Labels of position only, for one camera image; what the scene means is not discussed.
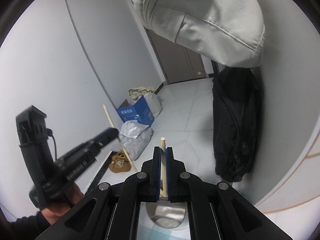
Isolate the beige canvas tote bag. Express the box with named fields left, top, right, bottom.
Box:
left=128, top=87, right=163, bottom=118

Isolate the grey plastic parcel bag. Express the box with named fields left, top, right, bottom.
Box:
left=120, top=120, right=148, bottom=139

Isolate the black backpack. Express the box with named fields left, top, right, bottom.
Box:
left=212, top=67, right=262, bottom=183

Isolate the black metal rack frame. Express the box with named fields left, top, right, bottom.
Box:
left=211, top=60, right=220, bottom=77

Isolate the teal plaid tablecloth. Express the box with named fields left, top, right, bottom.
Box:
left=137, top=225, right=191, bottom=240

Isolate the wooden chopstick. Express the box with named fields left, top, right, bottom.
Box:
left=103, top=104, right=138, bottom=172
left=160, top=137, right=168, bottom=198

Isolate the person's left hand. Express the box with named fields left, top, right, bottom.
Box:
left=41, top=183, right=85, bottom=225

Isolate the tan suede shoe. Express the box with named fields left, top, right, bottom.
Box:
left=112, top=151, right=129, bottom=163
left=108, top=159, right=131, bottom=173

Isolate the large grey parcel bag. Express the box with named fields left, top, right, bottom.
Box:
left=120, top=128, right=153, bottom=160

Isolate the white utensil holder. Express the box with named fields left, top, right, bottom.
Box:
left=145, top=200, right=189, bottom=231

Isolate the grey entrance door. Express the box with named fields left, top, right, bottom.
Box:
left=146, top=29, right=206, bottom=84

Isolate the blue cardboard box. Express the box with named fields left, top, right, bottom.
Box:
left=117, top=96, right=154, bottom=126

